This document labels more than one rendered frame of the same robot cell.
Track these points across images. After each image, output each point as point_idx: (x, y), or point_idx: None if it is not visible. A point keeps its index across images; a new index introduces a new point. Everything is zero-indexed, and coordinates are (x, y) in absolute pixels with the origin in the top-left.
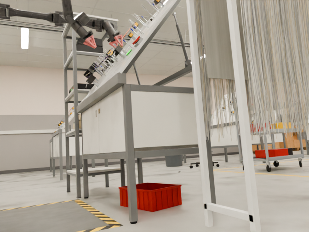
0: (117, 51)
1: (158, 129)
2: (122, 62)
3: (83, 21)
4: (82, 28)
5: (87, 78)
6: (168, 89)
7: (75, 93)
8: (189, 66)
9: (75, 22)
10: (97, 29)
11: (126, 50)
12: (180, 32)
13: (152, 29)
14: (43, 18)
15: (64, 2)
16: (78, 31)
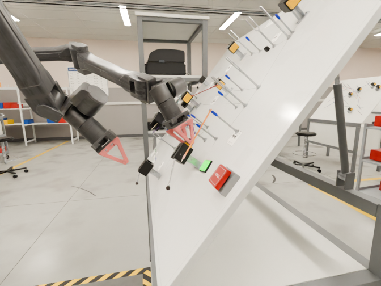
0: (180, 161)
1: None
2: (187, 197)
3: (87, 112)
4: (87, 126)
5: (140, 164)
6: None
7: (144, 139)
8: (351, 197)
9: (68, 114)
10: (139, 99)
11: (211, 106)
12: (341, 105)
13: (271, 154)
14: (56, 59)
15: (13, 74)
16: (80, 133)
